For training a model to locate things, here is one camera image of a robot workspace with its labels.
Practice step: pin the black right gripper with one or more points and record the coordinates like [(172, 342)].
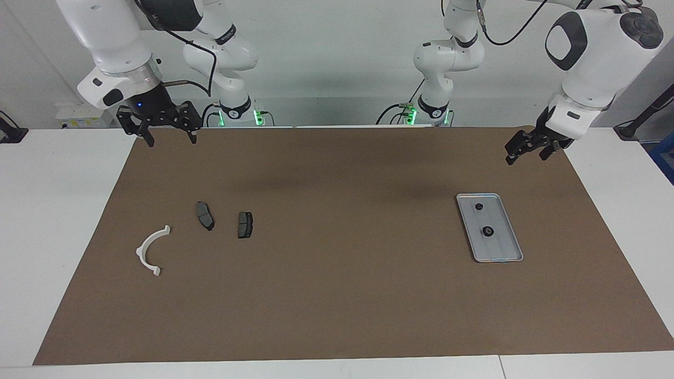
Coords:
[(152, 108)]

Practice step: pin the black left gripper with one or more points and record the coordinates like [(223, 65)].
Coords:
[(545, 134)]

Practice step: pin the black flanged bearing gear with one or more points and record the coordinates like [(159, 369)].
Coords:
[(488, 231)]

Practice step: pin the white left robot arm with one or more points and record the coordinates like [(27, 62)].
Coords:
[(595, 58)]

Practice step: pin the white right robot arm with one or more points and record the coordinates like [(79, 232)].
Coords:
[(116, 42)]

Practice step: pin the silver metal tray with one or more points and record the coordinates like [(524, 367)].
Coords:
[(500, 247)]

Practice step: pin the curved dark brake pad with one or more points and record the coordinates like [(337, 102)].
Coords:
[(204, 217)]

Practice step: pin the white power strip box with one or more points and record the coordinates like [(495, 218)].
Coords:
[(81, 116)]

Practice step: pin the rectangular dark brake pad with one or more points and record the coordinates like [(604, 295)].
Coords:
[(245, 225)]

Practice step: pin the blue crate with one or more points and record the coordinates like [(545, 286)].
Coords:
[(664, 158)]

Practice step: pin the brown table mat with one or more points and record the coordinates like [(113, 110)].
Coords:
[(337, 295)]

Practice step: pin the white semicircular bracket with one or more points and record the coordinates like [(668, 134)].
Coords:
[(143, 247)]

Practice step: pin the black clamp mount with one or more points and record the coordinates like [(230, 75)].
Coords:
[(13, 134)]

